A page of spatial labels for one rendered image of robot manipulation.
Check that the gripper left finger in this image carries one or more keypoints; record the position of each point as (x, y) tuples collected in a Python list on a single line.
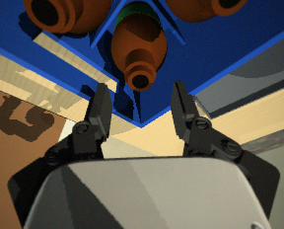
[(82, 144)]

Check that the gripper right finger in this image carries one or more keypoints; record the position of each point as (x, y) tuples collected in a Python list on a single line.
[(197, 132)]

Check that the brown bottle with red base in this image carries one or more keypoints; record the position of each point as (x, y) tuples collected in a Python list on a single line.
[(197, 11)]

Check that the grey shallow tray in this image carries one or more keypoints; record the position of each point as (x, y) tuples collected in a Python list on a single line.
[(261, 76)]

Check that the dark blue crate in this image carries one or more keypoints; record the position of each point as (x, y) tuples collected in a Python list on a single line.
[(198, 53)]

